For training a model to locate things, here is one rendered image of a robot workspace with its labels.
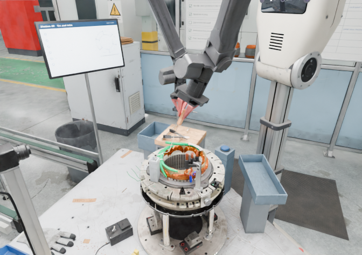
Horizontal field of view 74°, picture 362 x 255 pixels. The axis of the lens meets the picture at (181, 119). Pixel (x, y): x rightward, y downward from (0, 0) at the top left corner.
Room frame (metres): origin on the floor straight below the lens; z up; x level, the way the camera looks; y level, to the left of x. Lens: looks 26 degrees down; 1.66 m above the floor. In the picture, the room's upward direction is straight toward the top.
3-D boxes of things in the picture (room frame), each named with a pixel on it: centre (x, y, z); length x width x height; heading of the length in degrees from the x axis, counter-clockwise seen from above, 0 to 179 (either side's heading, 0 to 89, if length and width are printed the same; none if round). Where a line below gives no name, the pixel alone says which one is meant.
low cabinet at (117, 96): (3.27, 1.09, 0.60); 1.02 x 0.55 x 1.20; 67
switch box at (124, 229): (0.69, 0.26, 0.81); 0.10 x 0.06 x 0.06; 124
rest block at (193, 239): (0.63, -0.05, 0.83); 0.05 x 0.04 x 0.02; 123
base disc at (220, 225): (0.74, -0.01, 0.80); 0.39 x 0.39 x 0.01
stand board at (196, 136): (1.04, 0.00, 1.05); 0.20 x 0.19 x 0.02; 65
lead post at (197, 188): (0.62, -0.06, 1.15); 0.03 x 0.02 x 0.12; 61
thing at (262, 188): (0.75, -0.31, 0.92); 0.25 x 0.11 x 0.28; 1
